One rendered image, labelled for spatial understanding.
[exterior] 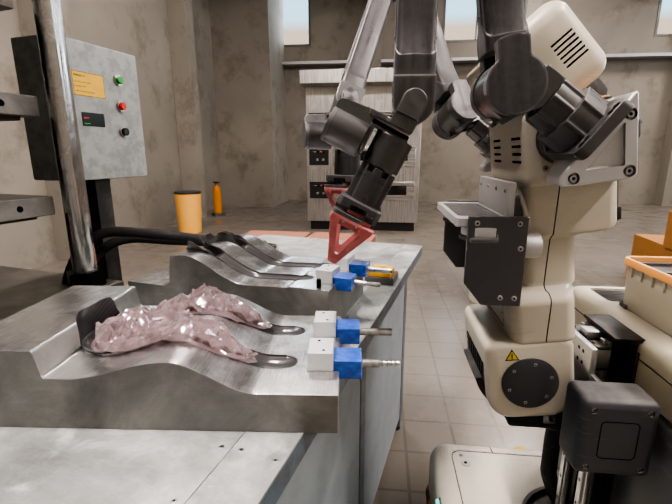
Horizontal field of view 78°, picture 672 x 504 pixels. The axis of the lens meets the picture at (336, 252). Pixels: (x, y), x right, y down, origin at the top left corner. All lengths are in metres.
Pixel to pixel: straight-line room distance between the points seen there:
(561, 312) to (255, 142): 8.78
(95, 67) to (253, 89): 7.98
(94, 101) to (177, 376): 1.11
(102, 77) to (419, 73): 1.15
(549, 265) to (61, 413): 0.81
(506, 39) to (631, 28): 11.29
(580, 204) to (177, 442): 0.74
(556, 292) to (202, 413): 0.63
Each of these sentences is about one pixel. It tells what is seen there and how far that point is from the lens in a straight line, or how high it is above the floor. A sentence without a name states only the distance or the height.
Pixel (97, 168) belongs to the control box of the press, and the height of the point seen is 1.10.
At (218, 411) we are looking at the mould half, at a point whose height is 0.83.
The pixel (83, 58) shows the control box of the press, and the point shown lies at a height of 1.42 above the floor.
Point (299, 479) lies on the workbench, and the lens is 0.77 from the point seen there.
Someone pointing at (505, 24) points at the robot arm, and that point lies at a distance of 0.65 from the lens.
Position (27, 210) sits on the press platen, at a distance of 1.30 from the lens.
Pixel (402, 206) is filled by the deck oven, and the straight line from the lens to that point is 6.30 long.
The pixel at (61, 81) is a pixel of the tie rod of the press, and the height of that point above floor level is 1.32.
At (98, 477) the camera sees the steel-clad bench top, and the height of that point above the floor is 0.80.
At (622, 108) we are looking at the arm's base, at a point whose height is 1.20.
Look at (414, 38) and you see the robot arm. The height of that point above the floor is 1.30.
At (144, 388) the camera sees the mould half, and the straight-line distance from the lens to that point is 0.60.
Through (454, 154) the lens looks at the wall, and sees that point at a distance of 10.49.
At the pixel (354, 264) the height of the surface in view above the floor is 0.90.
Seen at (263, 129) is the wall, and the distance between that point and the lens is 9.32.
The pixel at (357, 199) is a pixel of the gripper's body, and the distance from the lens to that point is 0.61.
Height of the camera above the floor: 1.15
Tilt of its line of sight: 13 degrees down
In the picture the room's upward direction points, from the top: straight up
